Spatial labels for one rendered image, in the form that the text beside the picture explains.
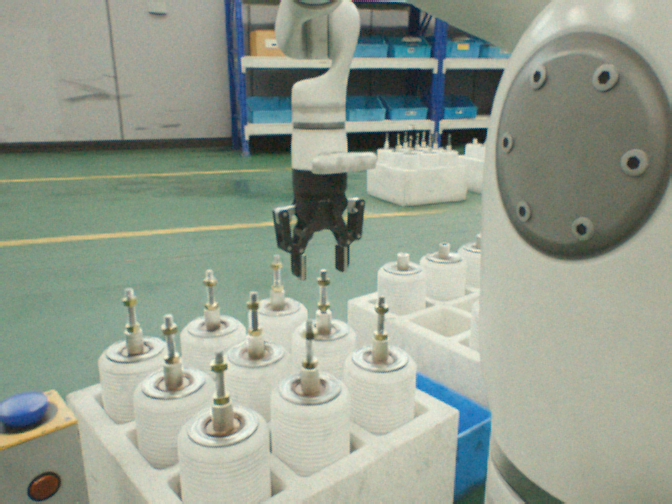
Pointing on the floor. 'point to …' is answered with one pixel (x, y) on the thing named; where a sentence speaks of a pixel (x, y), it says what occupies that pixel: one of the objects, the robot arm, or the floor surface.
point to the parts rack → (356, 68)
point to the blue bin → (475, 452)
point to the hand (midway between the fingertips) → (320, 266)
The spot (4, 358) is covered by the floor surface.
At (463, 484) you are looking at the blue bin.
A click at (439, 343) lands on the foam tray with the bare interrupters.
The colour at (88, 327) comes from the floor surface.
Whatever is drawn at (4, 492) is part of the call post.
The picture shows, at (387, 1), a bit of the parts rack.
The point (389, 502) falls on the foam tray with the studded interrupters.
